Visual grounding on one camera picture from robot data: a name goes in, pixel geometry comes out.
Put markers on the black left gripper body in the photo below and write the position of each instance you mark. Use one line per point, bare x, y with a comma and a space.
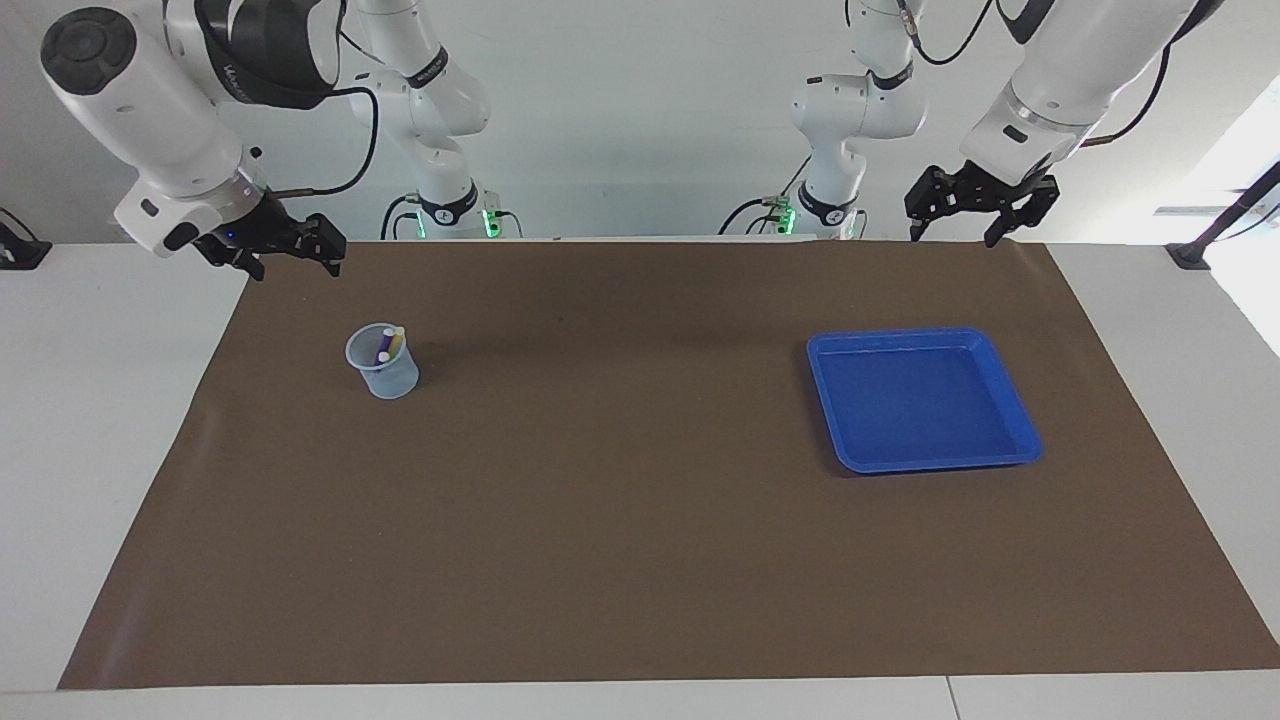
990, 185

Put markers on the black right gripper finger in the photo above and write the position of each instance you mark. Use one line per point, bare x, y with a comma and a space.
325, 240
235, 258

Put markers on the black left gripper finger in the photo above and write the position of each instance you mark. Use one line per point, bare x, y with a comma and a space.
925, 200
1025, 215

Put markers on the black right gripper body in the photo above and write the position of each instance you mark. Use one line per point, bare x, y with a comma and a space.
255, 225

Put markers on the purple marker pen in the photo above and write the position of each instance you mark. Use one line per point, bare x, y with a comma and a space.
385, 345

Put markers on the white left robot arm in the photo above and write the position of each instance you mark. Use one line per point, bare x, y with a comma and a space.
1060, 70

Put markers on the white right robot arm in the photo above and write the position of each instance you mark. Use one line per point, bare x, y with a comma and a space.
170, 110

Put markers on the translucent plastic cup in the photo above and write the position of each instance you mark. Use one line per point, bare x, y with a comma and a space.
392, 382

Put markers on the black angled stand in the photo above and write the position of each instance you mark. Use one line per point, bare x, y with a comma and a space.
1190, 255

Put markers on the blue plastic tray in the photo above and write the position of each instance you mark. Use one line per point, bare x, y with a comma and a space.
920, 410

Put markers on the brown table mat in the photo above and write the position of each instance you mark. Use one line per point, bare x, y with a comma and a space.
620, 520

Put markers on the black table clamp mount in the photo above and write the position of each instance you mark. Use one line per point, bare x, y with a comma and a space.
22, 255

